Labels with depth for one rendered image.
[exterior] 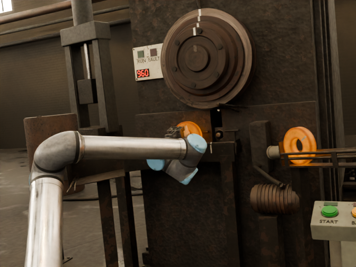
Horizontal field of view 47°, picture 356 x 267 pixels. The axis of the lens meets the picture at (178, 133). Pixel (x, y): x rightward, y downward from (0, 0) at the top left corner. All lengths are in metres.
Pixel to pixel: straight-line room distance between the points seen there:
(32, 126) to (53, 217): 3.29
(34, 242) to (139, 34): 1.36
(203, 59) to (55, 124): 2.92
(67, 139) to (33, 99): 9.82
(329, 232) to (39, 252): 0.83
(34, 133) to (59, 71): 6.09
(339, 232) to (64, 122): 3.79
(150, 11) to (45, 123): 2.54
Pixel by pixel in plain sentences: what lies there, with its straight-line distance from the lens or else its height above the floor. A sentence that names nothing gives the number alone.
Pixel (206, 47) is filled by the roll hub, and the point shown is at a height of 1.16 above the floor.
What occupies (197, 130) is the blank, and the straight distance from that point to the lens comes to 2.03.
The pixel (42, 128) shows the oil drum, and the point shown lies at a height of 0.75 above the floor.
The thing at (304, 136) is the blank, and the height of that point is 0.75.
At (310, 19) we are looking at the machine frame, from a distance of 2.02.
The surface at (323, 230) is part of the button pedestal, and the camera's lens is 1.15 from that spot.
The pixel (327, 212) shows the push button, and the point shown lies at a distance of 1.17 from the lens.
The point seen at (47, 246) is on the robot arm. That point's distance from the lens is 1.34.
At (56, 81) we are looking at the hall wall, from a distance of 10.71.
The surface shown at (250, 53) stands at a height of 1.11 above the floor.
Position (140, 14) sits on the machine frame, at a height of 1.42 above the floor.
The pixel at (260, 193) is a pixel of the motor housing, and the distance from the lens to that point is 1.79.
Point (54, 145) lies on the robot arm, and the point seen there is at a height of 0.82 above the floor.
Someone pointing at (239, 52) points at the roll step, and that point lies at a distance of 1.90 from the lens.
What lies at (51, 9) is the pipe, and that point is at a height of 3.15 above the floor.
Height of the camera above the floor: 0.94
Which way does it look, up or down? 5 degrees down
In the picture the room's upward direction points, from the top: 5 degrees counter-clockwise
